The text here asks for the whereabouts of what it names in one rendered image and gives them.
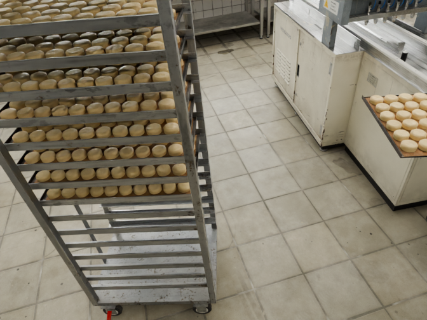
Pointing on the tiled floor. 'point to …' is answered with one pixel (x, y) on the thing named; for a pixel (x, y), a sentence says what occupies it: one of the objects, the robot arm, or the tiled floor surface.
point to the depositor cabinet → (317, 72)
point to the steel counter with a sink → (235, 20)
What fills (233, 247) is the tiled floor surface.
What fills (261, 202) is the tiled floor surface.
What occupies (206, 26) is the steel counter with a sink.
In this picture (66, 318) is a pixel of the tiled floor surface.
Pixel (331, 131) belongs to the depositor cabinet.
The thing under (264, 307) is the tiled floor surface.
